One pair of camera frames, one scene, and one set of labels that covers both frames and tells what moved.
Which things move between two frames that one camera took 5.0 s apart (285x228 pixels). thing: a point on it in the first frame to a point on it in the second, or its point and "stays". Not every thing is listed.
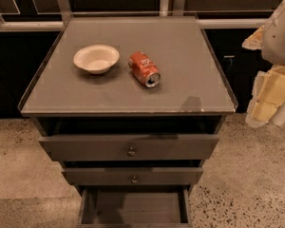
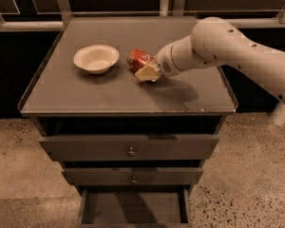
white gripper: [279, 40] to [163, 61]
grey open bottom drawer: [139, 206] stays
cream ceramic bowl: [98, 59] stays
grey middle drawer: [132, 176] stays
